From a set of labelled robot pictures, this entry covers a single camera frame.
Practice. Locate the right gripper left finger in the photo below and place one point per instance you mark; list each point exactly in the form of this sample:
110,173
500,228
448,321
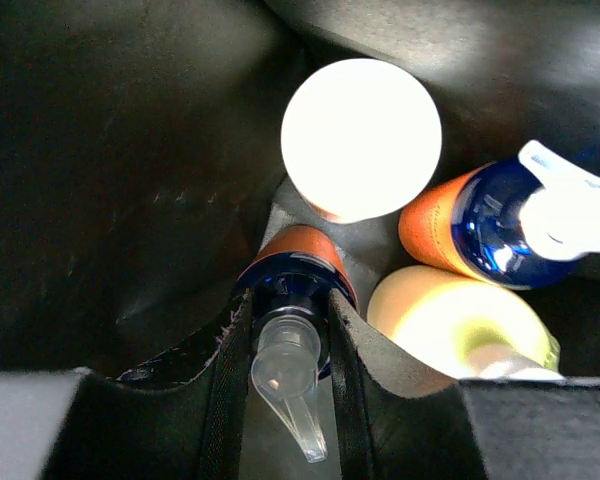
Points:
179,415

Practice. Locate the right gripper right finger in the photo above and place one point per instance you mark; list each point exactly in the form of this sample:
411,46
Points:
397,418

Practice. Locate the black canvas bag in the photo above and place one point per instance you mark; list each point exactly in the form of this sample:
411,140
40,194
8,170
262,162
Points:
138,159

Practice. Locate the cream bottle white cap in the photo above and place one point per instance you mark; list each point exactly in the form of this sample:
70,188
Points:
360,138

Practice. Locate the yellow-green pump bottle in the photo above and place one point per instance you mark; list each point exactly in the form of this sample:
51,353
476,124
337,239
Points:
462,327

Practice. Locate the orange bottle white pump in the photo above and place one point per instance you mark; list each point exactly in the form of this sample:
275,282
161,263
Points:
520,223

